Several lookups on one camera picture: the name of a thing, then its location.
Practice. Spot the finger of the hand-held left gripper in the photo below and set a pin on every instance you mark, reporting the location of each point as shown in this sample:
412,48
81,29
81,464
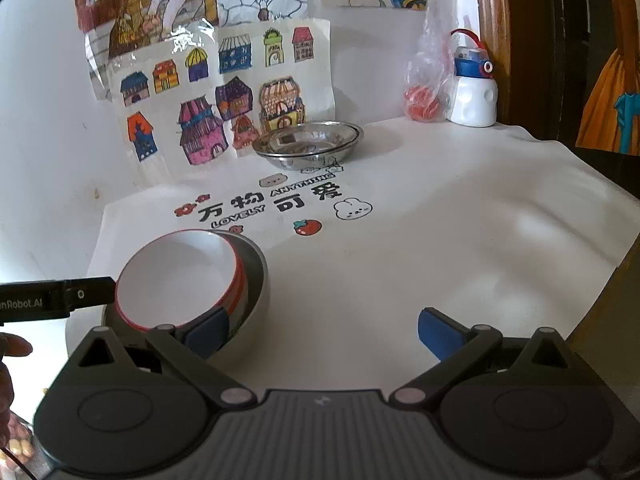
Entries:
90,292

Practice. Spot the coloured houses drawing poster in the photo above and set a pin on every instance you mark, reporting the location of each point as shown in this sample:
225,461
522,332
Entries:
210,95

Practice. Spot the clear plastic bag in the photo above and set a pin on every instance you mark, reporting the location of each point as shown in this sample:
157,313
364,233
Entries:
425,75

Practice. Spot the shallow steel bowl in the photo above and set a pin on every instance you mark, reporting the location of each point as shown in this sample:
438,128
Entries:
320,161

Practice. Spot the orange dress wall poster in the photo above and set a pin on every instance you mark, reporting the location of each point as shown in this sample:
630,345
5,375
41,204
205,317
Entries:
610,85

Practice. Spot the white water bottle blue lid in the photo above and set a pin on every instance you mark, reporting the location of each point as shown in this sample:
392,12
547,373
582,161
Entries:
472,97

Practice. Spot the wooden door frame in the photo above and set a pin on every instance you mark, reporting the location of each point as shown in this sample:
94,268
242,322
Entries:
492,20

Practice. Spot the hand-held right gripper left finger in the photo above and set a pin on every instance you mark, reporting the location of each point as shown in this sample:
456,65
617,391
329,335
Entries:
207,332

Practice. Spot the person's left hand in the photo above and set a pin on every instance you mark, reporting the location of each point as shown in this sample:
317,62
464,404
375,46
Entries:
12,345

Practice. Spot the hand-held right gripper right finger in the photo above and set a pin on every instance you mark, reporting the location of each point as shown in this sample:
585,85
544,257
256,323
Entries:
440,332

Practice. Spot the white printed tablecloth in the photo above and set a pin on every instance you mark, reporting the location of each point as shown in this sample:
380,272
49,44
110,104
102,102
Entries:
410,260

